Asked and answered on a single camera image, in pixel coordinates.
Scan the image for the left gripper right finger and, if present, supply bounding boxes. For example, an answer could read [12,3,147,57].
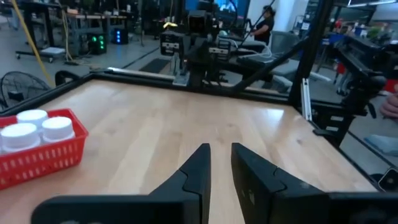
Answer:
[230,142,398,224]

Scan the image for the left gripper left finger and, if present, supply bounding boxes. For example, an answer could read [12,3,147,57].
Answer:
[30,142,213,224]

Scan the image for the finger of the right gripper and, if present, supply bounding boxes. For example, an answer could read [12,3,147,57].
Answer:
[199,46,215,68]
[186,46,200,68]

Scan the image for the white pill bottle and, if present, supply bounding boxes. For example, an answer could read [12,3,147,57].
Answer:
[0,122,42,156]
[41,116,76,144]
[16,109,49,131]

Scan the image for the red plastic basket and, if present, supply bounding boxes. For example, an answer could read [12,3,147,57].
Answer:
[0,108,90,192]

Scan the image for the black floor mat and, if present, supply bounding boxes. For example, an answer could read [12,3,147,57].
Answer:
[138,58,171,74]

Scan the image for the computer tower blue lights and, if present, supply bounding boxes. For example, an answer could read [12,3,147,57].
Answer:
[110,27,130,45]

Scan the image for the blue display screen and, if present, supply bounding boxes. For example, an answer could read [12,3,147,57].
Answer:
[185,0,251,20]

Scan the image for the person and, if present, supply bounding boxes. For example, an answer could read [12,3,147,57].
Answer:
[249,4,276,46]

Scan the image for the computer tower green lights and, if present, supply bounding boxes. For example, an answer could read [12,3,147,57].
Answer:
[86,32,108,56]

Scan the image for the grey office chair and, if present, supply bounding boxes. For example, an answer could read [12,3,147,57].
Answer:
[269,30,302,65]

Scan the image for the silver aluminium bar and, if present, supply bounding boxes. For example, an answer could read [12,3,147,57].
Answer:
[299,77,313,122]

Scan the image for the grey flat cart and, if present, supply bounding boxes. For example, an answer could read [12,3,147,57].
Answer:
[39,46,66,56]

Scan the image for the person's leg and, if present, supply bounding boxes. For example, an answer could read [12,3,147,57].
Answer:
[363,134,398,157]

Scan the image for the black metal stand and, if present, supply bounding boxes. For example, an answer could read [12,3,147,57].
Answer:
[334,35,398,147]

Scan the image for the person's hand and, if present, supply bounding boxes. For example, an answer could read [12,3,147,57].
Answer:
[379,84,398,119]

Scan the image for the black floor fan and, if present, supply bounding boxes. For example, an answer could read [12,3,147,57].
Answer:
[0,70,52,111]

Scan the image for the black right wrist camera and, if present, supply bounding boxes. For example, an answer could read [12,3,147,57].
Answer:
[187,9,208,34]

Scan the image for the black table frame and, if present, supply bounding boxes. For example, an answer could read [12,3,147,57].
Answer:
[0,0,382,190]

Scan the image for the yellow hanging cable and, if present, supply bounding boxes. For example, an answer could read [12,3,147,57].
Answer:
[11,0,56,88]

